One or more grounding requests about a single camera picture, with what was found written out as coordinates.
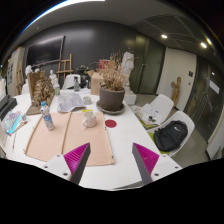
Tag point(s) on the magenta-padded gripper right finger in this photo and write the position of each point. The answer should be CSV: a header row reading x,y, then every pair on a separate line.
x,y
148,160

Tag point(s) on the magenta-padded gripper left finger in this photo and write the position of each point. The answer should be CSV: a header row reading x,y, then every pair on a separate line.
x,y
75,158

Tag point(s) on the white drink bottle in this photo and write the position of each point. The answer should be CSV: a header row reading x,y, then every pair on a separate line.
x,y
47,118

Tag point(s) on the pale wooden panel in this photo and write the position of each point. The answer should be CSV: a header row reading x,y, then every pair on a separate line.
x,y
46,140
88,143

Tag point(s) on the black backpack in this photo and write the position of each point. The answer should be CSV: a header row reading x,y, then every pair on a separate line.
x,y
170,135

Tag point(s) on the white mug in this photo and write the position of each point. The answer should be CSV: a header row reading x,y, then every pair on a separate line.
x,y
90,120

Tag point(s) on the papers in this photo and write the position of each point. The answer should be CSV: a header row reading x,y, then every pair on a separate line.
x,y
148,113

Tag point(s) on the yellow packet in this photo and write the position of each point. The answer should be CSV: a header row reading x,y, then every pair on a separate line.
x,y
87,110

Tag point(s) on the flat round red coaster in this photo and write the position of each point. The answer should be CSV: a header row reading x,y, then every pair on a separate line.
x,y
111,123

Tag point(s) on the white chair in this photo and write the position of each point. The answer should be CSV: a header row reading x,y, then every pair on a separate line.
x,y
70,81
25,89
165,101
185,116

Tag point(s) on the printed newspaper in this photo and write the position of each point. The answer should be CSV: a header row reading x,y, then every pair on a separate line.
x,y
70,101

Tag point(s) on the grey plant saucer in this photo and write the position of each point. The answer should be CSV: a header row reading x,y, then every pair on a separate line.
x,y
110,112

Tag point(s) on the small round glass jar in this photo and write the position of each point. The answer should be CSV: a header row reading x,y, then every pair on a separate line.
x,y
87,100

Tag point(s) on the paint brush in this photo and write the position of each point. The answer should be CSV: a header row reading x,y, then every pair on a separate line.
x,y
20,127

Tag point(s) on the small paint jar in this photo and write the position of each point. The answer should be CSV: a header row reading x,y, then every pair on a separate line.
x,y
24,117

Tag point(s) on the dried plant in grey pot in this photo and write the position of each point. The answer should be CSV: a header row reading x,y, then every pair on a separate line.
x,y
111,98

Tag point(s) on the white squeeze bottle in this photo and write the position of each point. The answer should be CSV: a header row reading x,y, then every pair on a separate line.
x,y
56,90

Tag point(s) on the grey glass spray bottle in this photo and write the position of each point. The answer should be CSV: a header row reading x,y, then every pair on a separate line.
x,y
76,86

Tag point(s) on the colourful painting pad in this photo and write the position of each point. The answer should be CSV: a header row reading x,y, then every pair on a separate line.
x,y
11,121

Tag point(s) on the wooden figure statue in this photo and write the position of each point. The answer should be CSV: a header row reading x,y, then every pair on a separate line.
x,y
176,91

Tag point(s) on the golden-brown relief sculpture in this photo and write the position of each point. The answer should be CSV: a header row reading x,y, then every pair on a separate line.
x,y
41,91

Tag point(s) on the cardboard box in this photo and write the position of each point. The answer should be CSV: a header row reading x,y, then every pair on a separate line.
x,y
96,83

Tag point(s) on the small white plaster figure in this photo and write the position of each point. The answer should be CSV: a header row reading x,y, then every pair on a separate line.
x,y
53,79

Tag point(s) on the black boxes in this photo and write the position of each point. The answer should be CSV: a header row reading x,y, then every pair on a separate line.
x,y
7,106

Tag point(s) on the wooden easel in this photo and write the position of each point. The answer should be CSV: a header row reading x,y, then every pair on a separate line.
x,y
64,70

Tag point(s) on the tall white plaster statue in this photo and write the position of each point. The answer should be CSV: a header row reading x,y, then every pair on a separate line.
x,y
127,66

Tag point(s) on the red box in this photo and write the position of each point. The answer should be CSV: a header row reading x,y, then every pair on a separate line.
x,y
104,64

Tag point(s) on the white plaster bust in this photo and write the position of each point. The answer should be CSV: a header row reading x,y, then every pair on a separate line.
x,y
28,69

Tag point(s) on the white cabinet with pictures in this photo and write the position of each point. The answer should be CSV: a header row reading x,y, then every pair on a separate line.
x,y
15,71

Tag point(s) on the round ceiling spotlight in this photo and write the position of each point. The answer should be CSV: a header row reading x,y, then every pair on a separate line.
x,y
203,45
164,36

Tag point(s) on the long ceiling light panel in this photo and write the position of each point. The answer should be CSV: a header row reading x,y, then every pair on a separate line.
x,y
60,7

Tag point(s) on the dark wall screen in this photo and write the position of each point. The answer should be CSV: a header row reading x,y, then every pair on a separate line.
x,y
45,50

